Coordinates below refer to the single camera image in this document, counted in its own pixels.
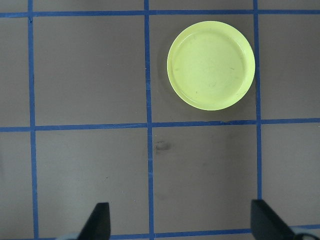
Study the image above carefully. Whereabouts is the yellow plastic plate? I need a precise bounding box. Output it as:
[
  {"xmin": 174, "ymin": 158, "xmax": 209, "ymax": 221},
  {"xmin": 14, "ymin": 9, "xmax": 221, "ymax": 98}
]
[{"xmin": 166, "ymin": 20, "xmax": 256, "ymax": 112}]

